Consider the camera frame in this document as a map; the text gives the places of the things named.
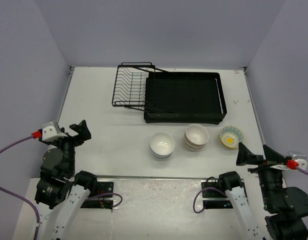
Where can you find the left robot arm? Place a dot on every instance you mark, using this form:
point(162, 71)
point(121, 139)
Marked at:
point(60, 191)

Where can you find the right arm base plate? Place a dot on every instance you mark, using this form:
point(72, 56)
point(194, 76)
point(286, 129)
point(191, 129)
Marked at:
point(213, 199)

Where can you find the floral orange green bowl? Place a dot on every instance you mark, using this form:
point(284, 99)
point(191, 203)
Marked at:
point(231, 147)

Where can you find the light blue bowl front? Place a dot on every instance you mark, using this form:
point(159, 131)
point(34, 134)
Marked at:
point(161, 158)

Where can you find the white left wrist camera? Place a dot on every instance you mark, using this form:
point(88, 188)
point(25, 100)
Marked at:
point(51, 132)

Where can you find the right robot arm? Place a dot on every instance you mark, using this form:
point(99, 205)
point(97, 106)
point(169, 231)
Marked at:
point(287, 205)

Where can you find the black drain tray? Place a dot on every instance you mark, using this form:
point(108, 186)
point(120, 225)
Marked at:
point(184, 97)

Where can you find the beige bowl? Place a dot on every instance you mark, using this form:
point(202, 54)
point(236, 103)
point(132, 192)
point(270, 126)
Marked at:
point(194, 149)
point(189, 144)
point(196, 134)

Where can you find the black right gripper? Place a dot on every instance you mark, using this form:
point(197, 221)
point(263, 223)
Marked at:
point(244, 155)

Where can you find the beige bowl back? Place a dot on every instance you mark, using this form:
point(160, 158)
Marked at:
point(196, 134)

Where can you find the beige bowl front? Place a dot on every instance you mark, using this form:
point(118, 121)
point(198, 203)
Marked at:
point(194, 149)

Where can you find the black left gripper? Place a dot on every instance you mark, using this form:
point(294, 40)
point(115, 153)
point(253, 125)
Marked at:
point(83, 134)

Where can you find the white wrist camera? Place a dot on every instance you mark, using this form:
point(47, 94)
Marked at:
point(295, 159)
point(51, 132)

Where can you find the light blue bowl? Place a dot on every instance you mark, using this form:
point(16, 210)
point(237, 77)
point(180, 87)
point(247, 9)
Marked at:
point(161, 152)
point(162, 140)
point(161, 158)

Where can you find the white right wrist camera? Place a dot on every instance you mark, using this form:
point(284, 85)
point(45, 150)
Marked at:
point(295, 159)

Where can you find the yellow dotted white bowl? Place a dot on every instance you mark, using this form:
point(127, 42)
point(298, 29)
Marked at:
point(231, 136)

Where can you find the black wire dish rack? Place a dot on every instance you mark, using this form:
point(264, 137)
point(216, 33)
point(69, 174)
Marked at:
point(130, 86)

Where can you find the aluminium table edge rail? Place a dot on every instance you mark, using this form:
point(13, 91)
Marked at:
point(67, 85)

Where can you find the light blue bowl back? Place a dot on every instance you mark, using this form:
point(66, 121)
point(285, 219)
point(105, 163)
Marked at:
point(162, 140)

